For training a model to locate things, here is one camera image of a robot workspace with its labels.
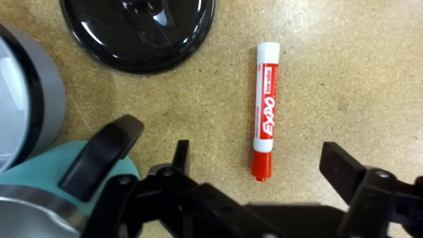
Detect teal mug with black handle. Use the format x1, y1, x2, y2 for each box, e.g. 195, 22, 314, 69
0, 114, 147, 238

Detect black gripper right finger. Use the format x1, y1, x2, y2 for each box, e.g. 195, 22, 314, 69
319, 141, 423, 238

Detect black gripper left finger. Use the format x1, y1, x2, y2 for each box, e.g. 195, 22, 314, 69
84, 139, 276, 238

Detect black round pot lid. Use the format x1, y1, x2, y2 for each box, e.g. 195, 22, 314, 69
59, 0, 217, 75

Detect red Expo marker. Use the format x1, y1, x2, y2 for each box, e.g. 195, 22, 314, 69
250, 41, 282, 182

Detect grey pot with black handles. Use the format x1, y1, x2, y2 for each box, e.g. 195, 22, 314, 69
0, 21, 68, 173

